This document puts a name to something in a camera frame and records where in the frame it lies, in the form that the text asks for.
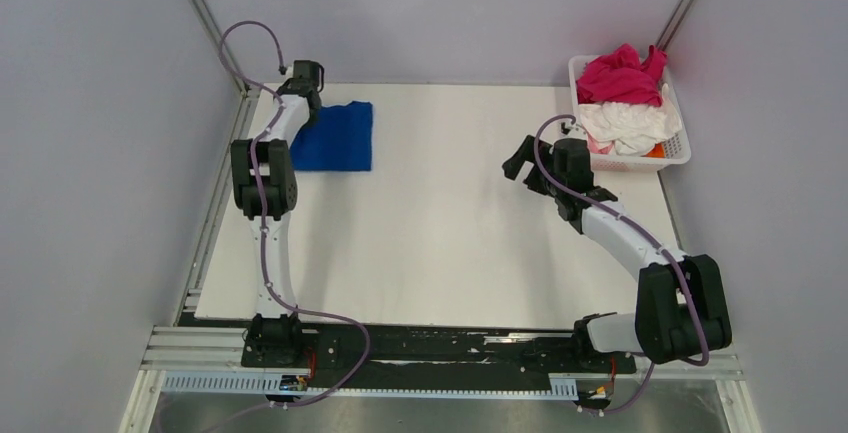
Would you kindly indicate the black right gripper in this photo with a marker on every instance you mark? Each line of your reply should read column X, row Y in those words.
column 514, row 165

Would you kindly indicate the blue printed t-shirt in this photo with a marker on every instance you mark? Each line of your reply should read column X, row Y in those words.
column 340, row 141

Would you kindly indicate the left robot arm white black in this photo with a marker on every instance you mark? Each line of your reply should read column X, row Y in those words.
column 265, row 191

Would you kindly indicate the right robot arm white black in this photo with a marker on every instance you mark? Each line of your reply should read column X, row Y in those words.
column 680, row 311

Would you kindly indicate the white t-shirt in basket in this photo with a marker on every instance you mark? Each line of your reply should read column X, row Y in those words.
column 621, row 129

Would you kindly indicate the orange garment in basket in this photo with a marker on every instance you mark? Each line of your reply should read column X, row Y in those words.
column 657, row 151

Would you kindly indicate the pink t-shirt in basket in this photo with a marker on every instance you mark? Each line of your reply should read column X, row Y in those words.
column 623, row 77

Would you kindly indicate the white plastic laundry basket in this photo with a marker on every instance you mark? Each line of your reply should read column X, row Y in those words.
column 677, row 149

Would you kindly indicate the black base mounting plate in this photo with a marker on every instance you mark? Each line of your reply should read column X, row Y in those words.
column 407, row 357

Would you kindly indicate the aluminium frame rail left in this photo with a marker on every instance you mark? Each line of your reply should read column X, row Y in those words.
column 215, row 34

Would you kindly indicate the aluminium front frame rail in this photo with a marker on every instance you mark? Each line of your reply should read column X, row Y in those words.
column 220, row 349

